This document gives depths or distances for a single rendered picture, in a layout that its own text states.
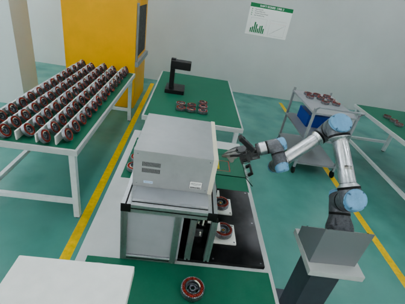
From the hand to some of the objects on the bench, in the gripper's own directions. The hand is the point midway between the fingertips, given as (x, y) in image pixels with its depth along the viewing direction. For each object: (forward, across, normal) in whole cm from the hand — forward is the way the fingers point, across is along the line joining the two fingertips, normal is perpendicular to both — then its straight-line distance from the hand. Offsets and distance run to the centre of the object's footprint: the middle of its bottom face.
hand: (223, 154), depth 162 cm
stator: (+12, +4, -39) cm, 41 cm away
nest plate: (+12, -20, -40) cm, 47 cm away
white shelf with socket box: (+66, -99, -18) cm, 120 cm away
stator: (+28, -57, -35) cm, 72 cm away
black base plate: (+15, -8, -42) cm, 45 cm away
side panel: (+50, -41, -26) cm, 69 cm away
